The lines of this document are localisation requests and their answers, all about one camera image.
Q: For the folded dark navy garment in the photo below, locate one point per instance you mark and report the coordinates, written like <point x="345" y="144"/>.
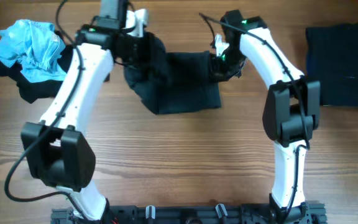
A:
<point x="332" y="59"/>

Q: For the black garment with logo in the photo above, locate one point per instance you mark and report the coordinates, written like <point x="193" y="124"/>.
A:
<point x="30" y="92"/>

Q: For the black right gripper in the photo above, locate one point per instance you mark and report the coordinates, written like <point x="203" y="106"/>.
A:
<point x="217" y="73"/>

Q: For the light blue crumpled garment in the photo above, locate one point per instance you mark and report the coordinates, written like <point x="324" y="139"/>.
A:
<point x="36" y="47"/>

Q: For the dark green t-shirt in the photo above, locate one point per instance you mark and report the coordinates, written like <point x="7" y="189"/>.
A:
<point x="174" y="82"/>

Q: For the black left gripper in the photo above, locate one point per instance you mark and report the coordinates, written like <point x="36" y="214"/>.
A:
<point x="151" y="50"/>

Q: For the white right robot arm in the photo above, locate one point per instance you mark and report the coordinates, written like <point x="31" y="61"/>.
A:
<point x="291" y="111"/>

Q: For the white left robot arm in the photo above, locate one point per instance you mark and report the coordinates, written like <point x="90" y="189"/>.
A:
<point x="56" y="149"/>

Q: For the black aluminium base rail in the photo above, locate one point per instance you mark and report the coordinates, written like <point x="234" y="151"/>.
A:
<point x="312" y="213"/>

